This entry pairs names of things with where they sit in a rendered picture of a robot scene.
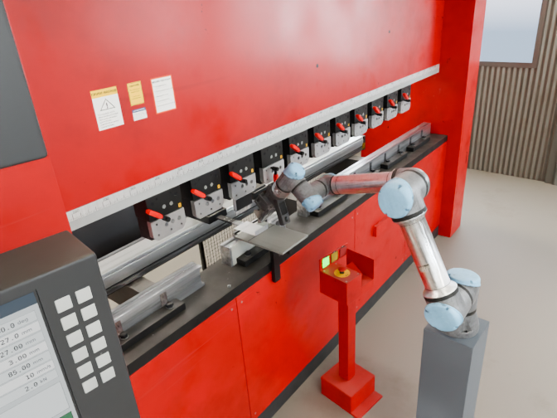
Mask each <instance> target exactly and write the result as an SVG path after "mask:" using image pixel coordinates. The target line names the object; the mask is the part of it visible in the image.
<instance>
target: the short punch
mask: <svg viewBox="0 0 557 418"><path fill-rule="evenodd" d="M232 200H233V199H232ZM251 203H252V195H251V193H249V194H247V195H245V196H243V197H241V198H240V199H238V200H233V208H234V211H235V215H236V216H237V215H238V214H240V213H241V212H243V211H245V210H247V209H249V208H251Z"/></svg>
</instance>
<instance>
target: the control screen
mask: <svg viewBox="0 0 557 418"><path fill-rule="evenodd" d="M0 418H78V416H77V413H76V411H75V407H74V404H73V401H72V400H71V397H70V393H69V390H68V388H67V385H66V383H65V378H64V377H63V374H62V371H61V367H60V365H59V363H58V360H57V357H56V354H55V351H54V348H53V346H52V343H51V340H50V337H49V334H48V332H47V330H46V325H45V323H44V320H43V318H42V316H41V311H40V309H39V307H38V304H37V301H36V297H35V295H34V293H33V292H32V293H29V294H27V295H24V296H22V297H21V298H18V299H14V300H13V301H11V302H8V303H6V304H3V305H1V306H0Z"/></svg>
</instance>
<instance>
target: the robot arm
mask: <svg viewBox="0 0 557 418"><path fill-rule="evenodd" d="M304 175H305V170H304V167H303V166H302V165H301V164H299V163H290V164H289V165H288V166H287V167H286V168H285V169H284V170H283V172H282V173H281V174H280V176H279V177H278V179H277V180H276V181H275V182H271V183H270V184H268V186H267V188H266V190H265V191H263V192H262V193H260V194H259V195H258V196H257V197H256V199H255V200H254V202H255V203H256V205H257V206H258V208H259V211H258V210H256V209H254V214H255V215H256V216H257V218H258V223H262V222H264V221H265V220H266V219H267V218H268V217H269V216H271V215H272V214H273V213H274V212H275V211H276V212H277V216H278V221H279V224H280V225H281V226H284V225H286V224H288V223H289V222H290V218H289V214H288V209H287V206H286V203H285V200H284V199H285V198H286V197H287V196H288V195H289V193H290V192H291V193H292V194H293V195H294V196H295V197H296V198H297V199H298V201H299V202H300V203H301V204H302V206H303V207H305V208H306V209H307V211H309V212H312V211H315V210H316V209H317V208H318V207H320V206H321V205H322V203H323V198H324V197H325V196H327V195H330V194H357V193H379V195H378V203H379V207H380V209H381V210H382V212H383V213H384V214H386V215H387V216H388V217H390V218H391V219H392V221H393V222H394V223H395V224H398V225H400V229H401V230H402V233H403V235H404V238H405V240H406V243H407V245H408V247H409V251H410V253H411V255H412V257H413V259H414V263H415V265H416V267H417V270H418V272H419V275H420V277H421V280H422V281H423V284H424V287H425V289H424V291H423V296H424V299H425V302H426V304H427V305H426V307H425V308H424V317H425V318H426V320H427V321H428V323H429V324H430V325H432V326H433V327H435V328H436V329H438V330H440V331H441V332H442V333H444V334H446V335H448V336H449V337H452V338H461V339H464V338H472V337H474V336H475V335H477V333H478V331H479V320H478V317H477V301H478V295H479V289H480V286H481V284H480V283H481V279H480V277H479V275H477V274H476V273H475V272H473V271H471V270H467V269H463V268H452V269H450V270H448V271H446V269H445V266H444V264H443V261H442V258H441V256H440V254H439V252H438V248H437V246H436V243H435V241H434V238H433V235H432V233H431V230H430V229H429V225H428V222H427V221H426V218H425V213H426V211H427V207H426V205H425V203H424V198H425V197H426V196H427V195H428V193H429V189H430V181H429V177H428V175H427V174H426V173H425V172H424V171H422V170H421V169H419V168H395V169H394V170H393V171H392V172H384V173H360V174H347V175H336V174H334V173H328V174H325V175H323V176H321V177H320V178H319V179H317V180H316V181H314V182H311V183H310V184H309V183H308V181H307V180H306V179H305V178H304Z"/></svg>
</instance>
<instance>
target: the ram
mask: <svg viewBox="0 0 557 418"><path fill-rule="evenodd" d="M4 3H5V6H6V9H7V14H8V17H9V20H10V23H11V26H12V31H13V34H14V37H15V40H16V43H17V48H18V51H19V54H20V57H21V60H22V65H23V68H24V71H25V74H26V77H27V82H28V84H29V88H30V91H31V96H32V98H33V102H34V105H35V108H36V112H37V116H38V119H39V122H40V125H41V130H42V133H43V136H44V139H45V141H46V146H47V150H48V153H49V155H50V159H51V164H52V167H53V169H54V173H55V175H56V181H57V183H58V187H59V189H60V193H61V197H62V201H63V203H64V207H65V211H66V212H68V211H72V210H74V209H76V208H79V207H82V206H84V205H87V204H89V203H91V202H95V201H97V200H99V199H101V198H104V197H107V196H109V195H112V194H114V193H116V192H120V191H122V190H124V189H126V188H129V187H132V186H134V185H137V184H139V183H141V182H145V181H147V180H149V179H151V178H154V177H157V176H159V175H162V174H164V173H167V172H170V171H171V170H174V169H177V168H180V167H182V166H185V165H187V164H189V163H193V162H195V161H197V160H199V159H202V158H205V157H207V156H210V155H212V154H214V153H218V152H220V151H222V150H224V149H227V148H230V147H232V146H235V145H236V144H239V143H243V142H244V141H247V140H249V139H252V138H255V137H257V136H260V135H261V134H265V133H268V132H269V131H272V130H274V129H277V128H280V127H282V126H284V125H286V124H290V123H292V122H294V121H297V120H299V119H302V118H305V117H307V116H309V115H311V114H315V113H317V112H319V111H322V110H324V109H327V108H330V107H332V106H334V105H338V104H340V103H342V102H344V101H347V100H350V99H352V98H355V97H357V96H359V95H363V94H365V93H367V92H370V91H372V90H375V89H378V88H380V87H382V86H384V85H388V84H390V83H392V82H395V81H397V80H400V79H403V78H405V77H407V76H409V75H412V74H415V73H417V72H420V71H422V70H425V69H428V68H429V67H432V66H436V65H437V64H439V61H440V51H441V40H442V30H443V10H444V0H4ZM438 72H439V68H438V69H436V70H433V71H430V72H429V73H426V74H424V75H421V76H419V77H416V78H414V79H412V80H409V81H407V82H405V83H403V84H400V85H397V86H395V87H393V88H390V89H388V90H385V91H383V92H380V93H379V94H377V95H373V96H371V97H369V98H367V99H364V100H361V101H359V102H357V103H355V104H351V105H349V106H347V107H345V108H343V109H339V110H338V111H335V112H333V113H330V114H328V115H325V116H323V117H321V118H319V119H315V120H313V121H311V122H309V123H307V124H304V125H301V126H299V127H297V128H295V129H291V130H289V131H288V132H285V133H283V134H280V135H278V136H275V137H273V138H271V139H268V140H265V141H263V142H261V143H258V144H256V145H254V146H252V147H249V148H246V149H244V150H242V151H239V152H238V153H234V154H232V155H230V156H228V157H225V158H222V159H220V160H218V161H215V162H213V163H210V164H208V165H206V166H204V167H202V168H198V169H196V170H194V171H192V172H189V173H186V174H184V175H182V176H180V177H176V178H174V179H172V180H170V181H168V182H165V183H163V184H160V185H158V186H156V187H153V188H150V189H148V190H146V191H144V192H140V193H139V194H136V195H134V196H132V197H129V198H126V199H124V200H122V201H120V202H116V203H115V204H113V205H110V206H108V207H105V208H103V209H100V210H98V211H95V212H93V213H90V214H89V215H87V216H83V217H81V218H79V219H77V220H74V221H71V222H69V223H70V228H71V231H74V230H76V229H78V228H80V227H82V226H85V225H88V224H90V223H91V222H94V221H97V220H99V219H101V218H103V217H105V216H108V215H110V214H113V213H115V212H117V211H120V210H122V209H124V208H126V207H130V206H132V205H133V204H135V203H138V202H140V201H143V200H145V199H147V198H150V197H152V196H155V195H157V194H158V193H160V192H164V191H166V190H168V189H170V188H172V187H175V186H177V185H180V184H182V183H184V182H187V181H189V180H191V179H193V178H195V177H199V176H200V175H202V174H205V173H208V172H209V171H212V170H214V169H216V168H219V167H221V166H224V165H226V164H227V163H231V162H233V161H235V160H237V159H239V158H242V157H244V156H246V155H249V154H251V153H254V152H256V151H258V150H260V149H262V148H265V147H268V146H269V145H271V144H274V143H277V142H279V141H281V140H283V139H286V138H288V137H290V136H293V135H295V134H298V133H300V132H302V131H304V130H306V129H310V128H311V127H313V126H315V125H318V124H320V123H323V122H325V121H327V120H329V119H332V118H335V117H337V116H338V115H340V114H344V113H346V112H348V111H350V110H352V109H355V108H357V107H360V106H362V105H364V104H367V103H369V102H371V101H373V100H376V99H379V98H380V97H382V96H385V95H387V94H389V93H392V92H394V91H396V90H399V89H401V88H404V87H405V86H407V85H411V84H413V83H415V82H417V81H419V80H422V79H424V78H426V77H429V76H431V75H434V74H436V73H438ZM165 75H172V84H173V89H174V95H175V101H176V106H177V108H176V109H173V110H169V111H167V112H163V113H160V114H157V112H156V108H155V103H154V98H153V90H152V85H151V81H150V79H152V78H157V77H161V76H165ZM136 81H140V82H141V86H142V91H143V99H144V103H142V104H136V105H133V106H131V103H130V98H129V94H128V87H127V84H128V83H132V82H136ZM114 86H116V89H117V92H118V97H119V103H120V108H121V112H122V116H123V120H124V124H122V125H119V126H116V127H113V128H110V129H104V130H101V131H99V126H98V123H97V119H96V115H95V111H94V106H93V101H92V98H91V94H90V91H94V90H101V89H105V88H109V87H114ZM143 107H145V108H146V112H147V118H144V119H139V120H136V121H134V119H133V111H132V110H134V109H140V108H143Z"/></svg>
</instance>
